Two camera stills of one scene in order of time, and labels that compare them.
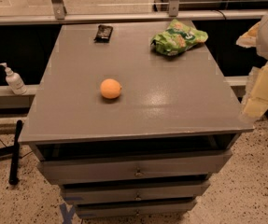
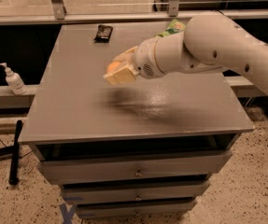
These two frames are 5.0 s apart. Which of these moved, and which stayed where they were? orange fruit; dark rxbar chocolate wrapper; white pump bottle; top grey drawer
Moved: orange fruit
Stayed: white pump bottle; top grey drawer; dark rxbar chocolate wrapper
